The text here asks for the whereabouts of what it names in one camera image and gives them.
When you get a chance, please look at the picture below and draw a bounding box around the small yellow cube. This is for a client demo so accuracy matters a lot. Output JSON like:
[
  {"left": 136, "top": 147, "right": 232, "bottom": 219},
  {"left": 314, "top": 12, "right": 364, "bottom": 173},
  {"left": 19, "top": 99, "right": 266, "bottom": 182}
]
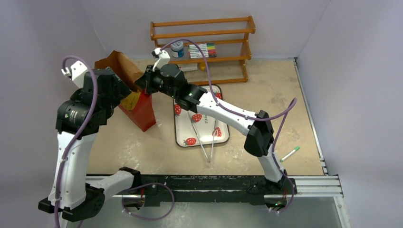
[{"left": 199, "top": 62, "right": 208, "bottom": 72}]

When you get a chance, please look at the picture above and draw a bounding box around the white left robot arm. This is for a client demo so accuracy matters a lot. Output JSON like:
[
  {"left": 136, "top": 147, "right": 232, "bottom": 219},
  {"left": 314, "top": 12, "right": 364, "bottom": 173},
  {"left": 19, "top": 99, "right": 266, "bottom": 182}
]
[{"left": 38, "top": 67, "right": 142, "bottom": 222}]

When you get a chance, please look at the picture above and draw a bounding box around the blue label white jar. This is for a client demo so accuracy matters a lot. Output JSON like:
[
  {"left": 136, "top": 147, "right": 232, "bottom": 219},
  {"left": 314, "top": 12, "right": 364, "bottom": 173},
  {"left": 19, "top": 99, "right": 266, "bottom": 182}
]
[{"left": 171, "top": 41, "right": 184, "bottom": 58}]

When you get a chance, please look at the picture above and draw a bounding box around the orange wooden shelf rack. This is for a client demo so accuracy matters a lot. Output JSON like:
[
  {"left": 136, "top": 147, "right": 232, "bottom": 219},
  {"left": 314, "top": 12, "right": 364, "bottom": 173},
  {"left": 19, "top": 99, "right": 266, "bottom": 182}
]
[{"left": 150, "top": 15, "right": 256, "bottom": 84}]

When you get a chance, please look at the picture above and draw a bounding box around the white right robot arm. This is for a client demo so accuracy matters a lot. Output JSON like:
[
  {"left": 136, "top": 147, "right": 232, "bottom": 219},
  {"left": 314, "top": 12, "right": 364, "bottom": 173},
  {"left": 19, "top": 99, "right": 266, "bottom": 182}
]
[{"left": 135, "top": 64, "right": 293, "bottom": 193}]

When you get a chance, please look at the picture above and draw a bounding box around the small white box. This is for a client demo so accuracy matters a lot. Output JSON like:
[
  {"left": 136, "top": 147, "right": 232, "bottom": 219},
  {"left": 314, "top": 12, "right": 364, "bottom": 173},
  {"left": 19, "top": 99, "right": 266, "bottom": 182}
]
[{"left": 178, "top": 63, "right": 198, "bottom": 72}]

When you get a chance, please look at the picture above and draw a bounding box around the strawberry print white tray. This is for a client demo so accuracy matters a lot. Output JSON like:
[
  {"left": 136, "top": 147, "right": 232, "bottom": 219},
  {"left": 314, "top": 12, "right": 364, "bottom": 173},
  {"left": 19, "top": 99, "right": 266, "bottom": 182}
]
[{"left": 173, "top": 102, "right": 230, "bottom": 148}]

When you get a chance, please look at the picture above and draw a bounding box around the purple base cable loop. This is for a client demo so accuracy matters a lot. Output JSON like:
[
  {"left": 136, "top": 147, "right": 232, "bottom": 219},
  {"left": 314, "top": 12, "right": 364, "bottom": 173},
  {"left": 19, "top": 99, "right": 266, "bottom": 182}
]
[{"left": 121, "top": 182, "right": 175, "bottom": 221}]

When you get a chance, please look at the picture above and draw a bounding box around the red paper bag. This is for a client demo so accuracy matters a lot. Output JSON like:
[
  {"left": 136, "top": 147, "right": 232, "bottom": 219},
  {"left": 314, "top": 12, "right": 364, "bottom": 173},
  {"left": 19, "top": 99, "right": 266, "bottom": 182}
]
[{"left": 95, "top": 50, "right": 156, "bottom": 132}]

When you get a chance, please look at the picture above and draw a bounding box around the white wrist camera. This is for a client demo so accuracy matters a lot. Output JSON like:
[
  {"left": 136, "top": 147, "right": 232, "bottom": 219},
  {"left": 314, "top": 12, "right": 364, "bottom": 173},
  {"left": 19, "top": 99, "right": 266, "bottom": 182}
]
[
  {"left": 152, "top": 47, "right": 171, "bottom": 72},
  {"left": 61, "top": 60, "right": 88, "bottom": 88}
]

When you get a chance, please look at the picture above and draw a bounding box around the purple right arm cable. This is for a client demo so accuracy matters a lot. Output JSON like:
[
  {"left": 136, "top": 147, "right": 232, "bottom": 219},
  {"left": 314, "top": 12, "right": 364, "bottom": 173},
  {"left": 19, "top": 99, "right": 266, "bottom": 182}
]
[{"left": 160, "top": 39, "right": 298, "bottom": 215}]

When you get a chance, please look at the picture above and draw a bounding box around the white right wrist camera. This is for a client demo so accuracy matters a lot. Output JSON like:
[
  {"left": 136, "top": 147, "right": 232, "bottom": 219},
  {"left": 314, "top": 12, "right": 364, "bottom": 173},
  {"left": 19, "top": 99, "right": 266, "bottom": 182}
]
[{"left": 152, "top": 47, "right": 171, "bottom": 72}]

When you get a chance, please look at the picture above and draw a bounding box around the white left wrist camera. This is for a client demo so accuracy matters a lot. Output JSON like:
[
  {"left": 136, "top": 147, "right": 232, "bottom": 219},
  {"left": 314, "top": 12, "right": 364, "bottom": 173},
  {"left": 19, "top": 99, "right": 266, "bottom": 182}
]
[{"left": 61, "top": 60, "right": 88, "bottom": 88}]

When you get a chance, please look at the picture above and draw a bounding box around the pack of coloured markers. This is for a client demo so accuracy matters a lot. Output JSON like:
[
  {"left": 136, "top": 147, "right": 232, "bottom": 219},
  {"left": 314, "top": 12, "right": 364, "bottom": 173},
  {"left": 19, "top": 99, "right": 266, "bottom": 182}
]
[{"left": 188, "top": 43, "right": 217, "bottom": 58}]

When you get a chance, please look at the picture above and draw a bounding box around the green cap white marker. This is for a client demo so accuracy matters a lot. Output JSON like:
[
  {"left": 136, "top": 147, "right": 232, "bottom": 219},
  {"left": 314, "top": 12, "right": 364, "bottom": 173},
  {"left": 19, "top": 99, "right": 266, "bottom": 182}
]
[{"left": 279, "top": 146, "right": 300, "bottom": 162}]

